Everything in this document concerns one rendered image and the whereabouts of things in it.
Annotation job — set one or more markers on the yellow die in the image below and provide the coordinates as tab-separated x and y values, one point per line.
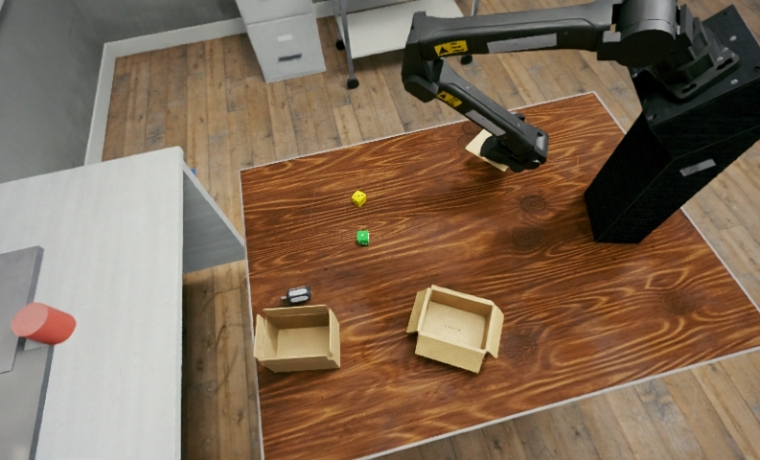
359	198

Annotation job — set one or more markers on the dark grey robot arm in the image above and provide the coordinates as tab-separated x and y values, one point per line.
645	33

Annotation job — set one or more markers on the beige mat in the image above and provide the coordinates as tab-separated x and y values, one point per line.
475	145

